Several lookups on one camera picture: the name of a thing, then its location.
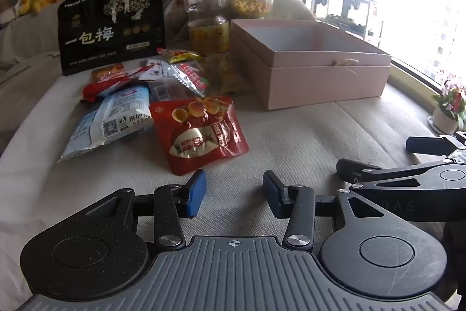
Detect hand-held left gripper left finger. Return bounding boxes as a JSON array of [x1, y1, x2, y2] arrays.
[[85, 169, 207, 249]]

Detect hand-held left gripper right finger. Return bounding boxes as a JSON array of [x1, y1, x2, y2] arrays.
[[263, 171, 392, 249]]

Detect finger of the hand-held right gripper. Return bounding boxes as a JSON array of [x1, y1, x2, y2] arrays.
[[337, 159, 452, 184], [406, 132, 466, 160]]

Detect red chestnut snack packet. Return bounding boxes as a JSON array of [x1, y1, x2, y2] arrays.
[[149, 96, 250, 176]]

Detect pink cardboard box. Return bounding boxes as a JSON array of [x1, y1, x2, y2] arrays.
[[229, 19, 392, 110]]

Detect white and blue snack packet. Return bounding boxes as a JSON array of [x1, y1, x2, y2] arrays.
[[56, 85, 153, 163]]

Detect potted pink flowers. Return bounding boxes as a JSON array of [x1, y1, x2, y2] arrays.
[[428, 74, 466, 135]]

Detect small clear dark snack packet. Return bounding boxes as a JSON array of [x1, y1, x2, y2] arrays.
[[149, 83, 190, 102]]

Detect clear packet with red stripes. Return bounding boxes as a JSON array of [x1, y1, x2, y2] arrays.
[[165, 61, 211, 97]]

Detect long yellow snack packet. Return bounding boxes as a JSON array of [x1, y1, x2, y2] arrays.
[[207, 54, 253, 95]]

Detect red and yellow snack packet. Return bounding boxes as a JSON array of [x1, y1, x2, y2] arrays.
[[156, 48, 204, 64]]

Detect red and white snack packet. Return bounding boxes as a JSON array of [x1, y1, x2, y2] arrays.
[[81, 76, 135, 103]]

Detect metal shelf rack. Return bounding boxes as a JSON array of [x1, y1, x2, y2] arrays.
[[313, 0, 384, 42]]

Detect orange snack packet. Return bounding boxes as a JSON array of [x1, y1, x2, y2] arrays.
[[91, 63, 126, 82]]

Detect red lid plastic jar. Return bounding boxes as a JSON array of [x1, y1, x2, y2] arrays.
[[184, 0, 231, 57]]

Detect large black snack bag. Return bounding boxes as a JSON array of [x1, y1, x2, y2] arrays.
[[57, 0, 168, 76]]

